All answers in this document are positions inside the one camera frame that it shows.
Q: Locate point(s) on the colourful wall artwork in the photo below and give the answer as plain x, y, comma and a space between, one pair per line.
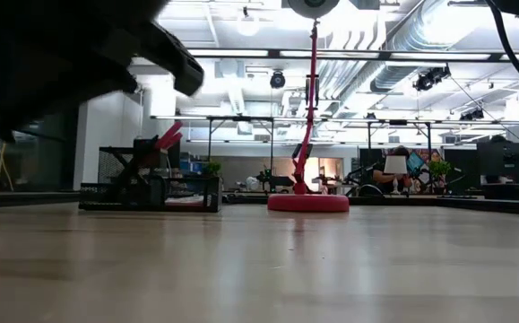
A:
420, 162

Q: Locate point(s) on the white table lamp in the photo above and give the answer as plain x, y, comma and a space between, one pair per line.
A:
395, 165

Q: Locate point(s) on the black pen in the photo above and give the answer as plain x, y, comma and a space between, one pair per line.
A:
129, 177

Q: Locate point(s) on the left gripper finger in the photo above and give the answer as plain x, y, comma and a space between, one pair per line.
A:
178, 63

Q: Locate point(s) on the black mesh desk organizer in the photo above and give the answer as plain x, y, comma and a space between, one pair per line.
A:
212, 193

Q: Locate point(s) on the red desk lamp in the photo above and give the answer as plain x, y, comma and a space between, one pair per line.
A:
308, 203

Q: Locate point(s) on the green potted plant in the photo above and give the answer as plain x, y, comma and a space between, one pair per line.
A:
439, 168
212, 169

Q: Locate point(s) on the black ceiling spotlight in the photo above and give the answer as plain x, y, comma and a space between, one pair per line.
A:
429, 78
472, 115

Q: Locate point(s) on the round black hanging camera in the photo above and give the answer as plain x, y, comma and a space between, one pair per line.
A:
278, 80

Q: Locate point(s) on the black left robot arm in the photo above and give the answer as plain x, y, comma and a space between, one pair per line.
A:
8, 67

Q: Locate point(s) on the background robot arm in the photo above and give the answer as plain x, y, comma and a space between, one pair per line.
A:
277, 180

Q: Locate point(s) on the black monitor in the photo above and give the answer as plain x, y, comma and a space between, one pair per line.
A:
505, 161

